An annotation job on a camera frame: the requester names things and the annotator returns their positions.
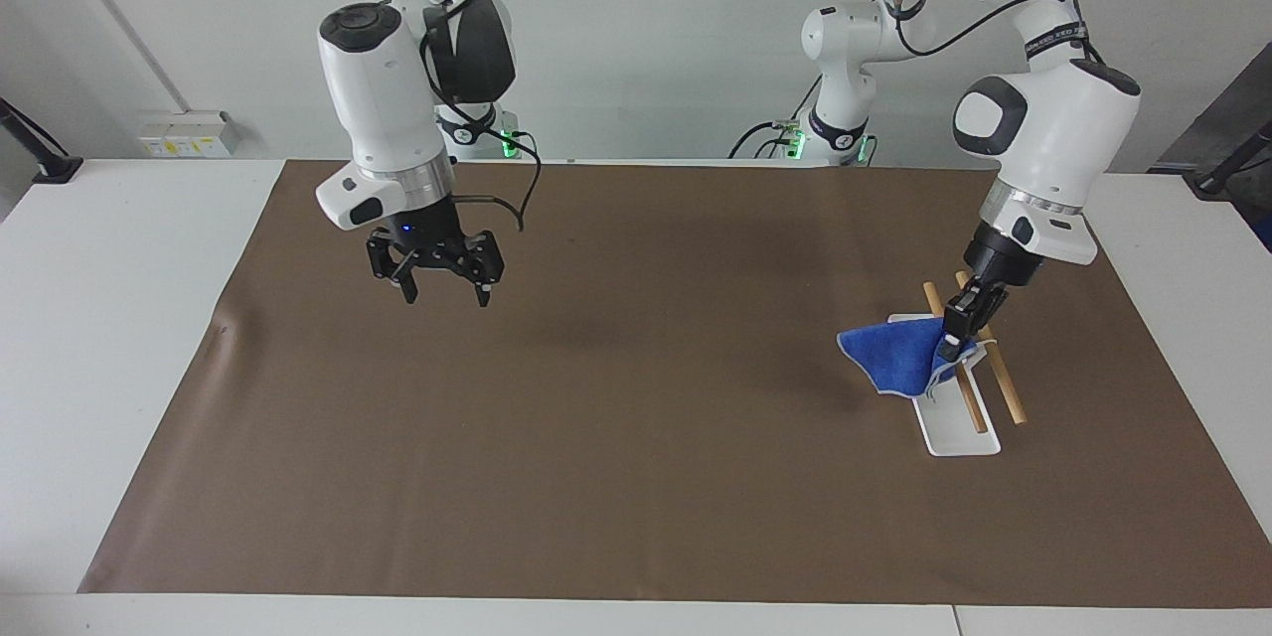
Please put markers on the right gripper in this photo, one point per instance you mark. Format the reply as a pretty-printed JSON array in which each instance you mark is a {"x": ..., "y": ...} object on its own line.
[{"x": 425, "y": 229}]

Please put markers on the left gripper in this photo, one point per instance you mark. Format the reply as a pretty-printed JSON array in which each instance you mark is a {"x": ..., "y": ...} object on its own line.
[{"x": 1002, "y": 263}]

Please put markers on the blue towel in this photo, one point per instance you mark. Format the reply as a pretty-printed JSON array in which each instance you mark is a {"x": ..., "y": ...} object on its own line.
[{"x": 894, "y": 353}]

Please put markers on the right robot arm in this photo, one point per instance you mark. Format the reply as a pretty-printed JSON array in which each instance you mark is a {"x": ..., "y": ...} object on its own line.
[{"x": 373, "y": 89}]

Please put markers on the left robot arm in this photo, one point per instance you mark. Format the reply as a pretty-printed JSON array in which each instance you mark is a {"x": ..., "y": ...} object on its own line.
[{"x": 1053, "y": 119}]

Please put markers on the white rack with wooden rods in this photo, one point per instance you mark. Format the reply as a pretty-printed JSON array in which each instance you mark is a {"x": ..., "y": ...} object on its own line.
[{"x": 954, "y": 432}]

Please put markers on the black stand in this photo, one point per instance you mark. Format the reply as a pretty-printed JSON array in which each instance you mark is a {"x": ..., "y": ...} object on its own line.
[
  {"x": 1222, "y": 174},
  {"x": 45, "y": 159}
]

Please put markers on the white wall socket box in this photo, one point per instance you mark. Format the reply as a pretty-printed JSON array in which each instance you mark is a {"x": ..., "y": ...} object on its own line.
[{"x": 189, "y": 134}]

